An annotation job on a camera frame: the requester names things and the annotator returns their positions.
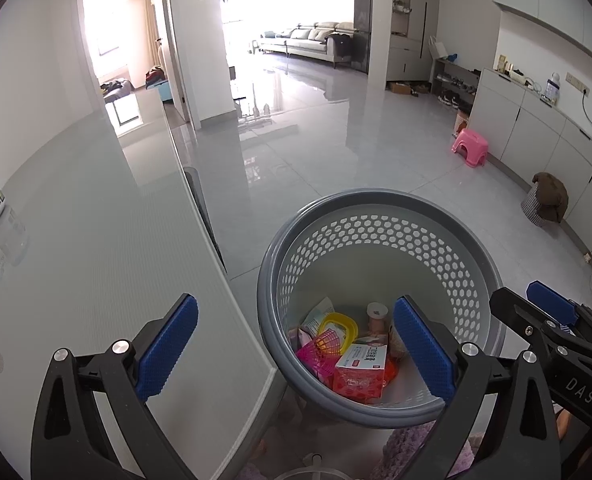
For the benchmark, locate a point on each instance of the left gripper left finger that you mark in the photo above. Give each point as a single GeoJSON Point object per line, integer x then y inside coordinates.
{"type": "Point", "coordinates": [69, 439]}

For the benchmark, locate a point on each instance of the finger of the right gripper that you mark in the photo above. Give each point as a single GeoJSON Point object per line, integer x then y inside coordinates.
{"type": "Point", "coordinates": [558, 307]}
{"type": "Point", "coordinates": [522, 317]}

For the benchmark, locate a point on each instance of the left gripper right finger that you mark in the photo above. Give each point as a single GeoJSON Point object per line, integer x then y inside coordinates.
{"type": "Point", "coordinates": [520, 441]}

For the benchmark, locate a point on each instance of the red plastic bag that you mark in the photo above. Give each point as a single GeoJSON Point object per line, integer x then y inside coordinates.
{"type": "Point", "coordinates": [391, 371]}

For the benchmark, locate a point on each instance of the red white cardboard box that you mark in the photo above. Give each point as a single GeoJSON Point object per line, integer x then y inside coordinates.
{"type": "Point", "coordinates": [359, 374]}

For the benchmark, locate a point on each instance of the yellow plastic lid frame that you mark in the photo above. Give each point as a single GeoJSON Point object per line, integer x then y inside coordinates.
{"type": "Point", "coordinates": [341, 327]}

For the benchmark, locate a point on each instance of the light blue plastic pouch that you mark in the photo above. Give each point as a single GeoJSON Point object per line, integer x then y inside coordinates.
{"type": "Point", "coordinates": [316, 315]}

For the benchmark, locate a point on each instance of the beige plush toy head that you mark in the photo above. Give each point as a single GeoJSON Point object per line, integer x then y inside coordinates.
{"type": "Point", "coordinates": [396, 348]}

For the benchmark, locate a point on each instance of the pink plastic shuttlecock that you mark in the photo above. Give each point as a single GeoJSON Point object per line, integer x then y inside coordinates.
{"type": "Point", "coordinates": [321, 354]}

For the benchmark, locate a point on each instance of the grey perforated trash basket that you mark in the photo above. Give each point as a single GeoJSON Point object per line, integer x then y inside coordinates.
{"type": "Point", "coordinates": [363, 246]}

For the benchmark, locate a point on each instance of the bed in far room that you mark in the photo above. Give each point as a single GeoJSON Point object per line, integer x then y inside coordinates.
{"type": "Point", "coordinates": [116, 89]}

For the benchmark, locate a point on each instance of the brown cloth on basket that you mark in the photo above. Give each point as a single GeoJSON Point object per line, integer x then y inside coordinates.
{"type": "Point", "coordinates": [546, 202]}

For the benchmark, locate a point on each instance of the pink plastic stool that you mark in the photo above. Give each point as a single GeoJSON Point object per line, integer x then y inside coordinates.
{"type": "Point", "coordinates": [473, 146]}

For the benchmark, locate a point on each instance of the white sideboard cabinet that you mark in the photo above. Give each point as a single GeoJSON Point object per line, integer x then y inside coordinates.
{"type": "Point", "coordinates": [528, 135]}

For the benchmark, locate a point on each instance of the white bottle on cabinet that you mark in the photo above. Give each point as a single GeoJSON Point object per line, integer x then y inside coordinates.
{"type": "Point", "coordinates": [553, 88]}

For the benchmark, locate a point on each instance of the shoe rack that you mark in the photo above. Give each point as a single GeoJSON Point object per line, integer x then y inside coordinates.
{"type": "Point", "coordinates": [454, 85]}

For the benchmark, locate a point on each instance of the cardboard box on floor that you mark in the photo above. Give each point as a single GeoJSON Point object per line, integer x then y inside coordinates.
{"type": "Point", "coordinates": [400, 88]}

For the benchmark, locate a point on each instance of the grey sofa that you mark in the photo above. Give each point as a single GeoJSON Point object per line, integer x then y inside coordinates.
{"type": "Point", "coordinates": [323, 41]}

